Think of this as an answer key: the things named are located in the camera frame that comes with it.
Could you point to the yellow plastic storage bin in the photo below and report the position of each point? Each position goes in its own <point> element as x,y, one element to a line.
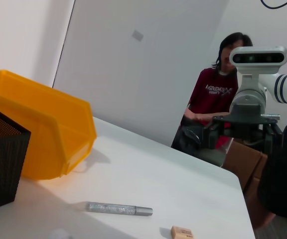
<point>46,112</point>

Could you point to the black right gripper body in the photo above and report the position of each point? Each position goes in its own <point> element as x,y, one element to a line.
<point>245,112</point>

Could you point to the black mesh pen holder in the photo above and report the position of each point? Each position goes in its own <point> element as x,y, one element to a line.
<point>1,161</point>

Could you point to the white partition board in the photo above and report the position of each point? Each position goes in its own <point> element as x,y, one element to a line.
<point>133,74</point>

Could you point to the brown cardboard box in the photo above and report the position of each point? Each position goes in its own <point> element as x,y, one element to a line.
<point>243,161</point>

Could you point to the black office chair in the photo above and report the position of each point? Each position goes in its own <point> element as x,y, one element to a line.
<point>188,137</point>

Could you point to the silver glitter pen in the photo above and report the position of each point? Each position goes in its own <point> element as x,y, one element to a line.
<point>118,208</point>

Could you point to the person in black clothes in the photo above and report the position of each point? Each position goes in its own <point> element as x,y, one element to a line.
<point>283,174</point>

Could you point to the person in red shirt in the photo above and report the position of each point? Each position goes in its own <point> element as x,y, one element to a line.
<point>213,84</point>

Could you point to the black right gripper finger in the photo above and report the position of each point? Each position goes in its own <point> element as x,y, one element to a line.
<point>210,137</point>
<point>273,139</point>

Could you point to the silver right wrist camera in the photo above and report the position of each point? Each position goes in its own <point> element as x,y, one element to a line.
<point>258,58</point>

